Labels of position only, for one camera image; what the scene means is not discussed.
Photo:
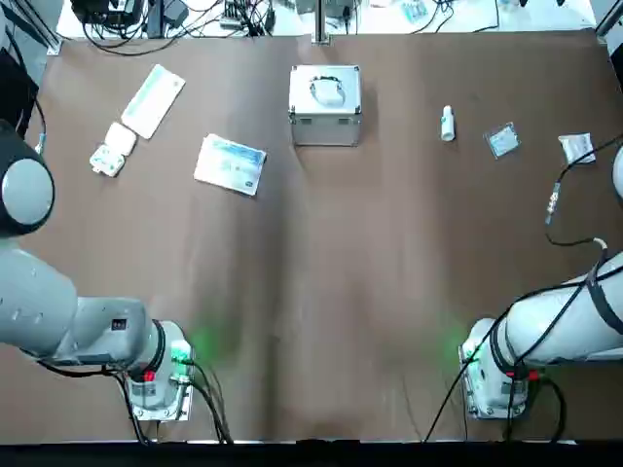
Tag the aluminium first-aid kit case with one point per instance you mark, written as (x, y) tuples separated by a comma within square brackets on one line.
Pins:
[(304, 87)]

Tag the white disinfectant bottle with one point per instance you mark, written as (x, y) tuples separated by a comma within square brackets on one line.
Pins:
[(448, 126)]

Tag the blue printed bandage packet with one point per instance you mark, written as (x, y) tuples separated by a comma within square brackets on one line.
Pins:
[(502, 141)]

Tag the clear white gauze packet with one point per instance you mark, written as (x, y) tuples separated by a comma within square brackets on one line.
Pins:
[(576, 146)]

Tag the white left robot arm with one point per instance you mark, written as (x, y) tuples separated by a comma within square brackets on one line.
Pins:
[(39, 301)]

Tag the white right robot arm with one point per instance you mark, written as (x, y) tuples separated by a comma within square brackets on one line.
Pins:
[(560, 321)]

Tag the blue printed flat packet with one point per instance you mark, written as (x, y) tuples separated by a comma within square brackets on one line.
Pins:
[(229, 165)]

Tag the long white green packet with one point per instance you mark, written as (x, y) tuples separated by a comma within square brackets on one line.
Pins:
[(151, 102)]

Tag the white square box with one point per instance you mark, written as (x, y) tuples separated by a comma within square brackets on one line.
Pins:
[(120, 138)]

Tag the small white green packet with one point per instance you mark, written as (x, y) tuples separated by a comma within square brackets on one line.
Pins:
[(104, 163)]

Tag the clear bag of blue sachets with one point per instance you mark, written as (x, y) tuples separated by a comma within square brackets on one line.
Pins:
[(414, 10)]

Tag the black electronic device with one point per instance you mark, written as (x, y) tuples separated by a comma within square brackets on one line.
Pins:
[(104, 12)]

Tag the black cloth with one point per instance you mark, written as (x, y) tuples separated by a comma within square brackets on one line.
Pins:
[(14, 87)]

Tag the aluminium frame post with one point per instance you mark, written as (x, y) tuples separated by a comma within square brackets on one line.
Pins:
[(608, 19), (52, 44), (320, 22)]

